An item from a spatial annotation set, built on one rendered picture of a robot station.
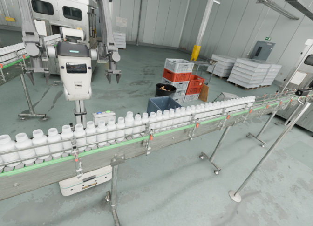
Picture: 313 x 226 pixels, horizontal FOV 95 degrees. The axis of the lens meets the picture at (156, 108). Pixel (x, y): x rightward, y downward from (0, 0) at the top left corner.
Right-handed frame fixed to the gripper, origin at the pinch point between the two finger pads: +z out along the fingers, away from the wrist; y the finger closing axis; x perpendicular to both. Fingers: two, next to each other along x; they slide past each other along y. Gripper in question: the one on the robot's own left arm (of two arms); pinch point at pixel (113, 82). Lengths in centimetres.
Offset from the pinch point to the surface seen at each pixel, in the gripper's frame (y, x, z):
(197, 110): 62, -34, 26
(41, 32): -23, 342, -122
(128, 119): -3.3, -26.4, 24.0
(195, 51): 834, 528, -212
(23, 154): -55, -18, 34
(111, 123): -14.2, -24.8, 24.7
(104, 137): -18.4, -22.6, 33.5
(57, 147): -42, -20, 34
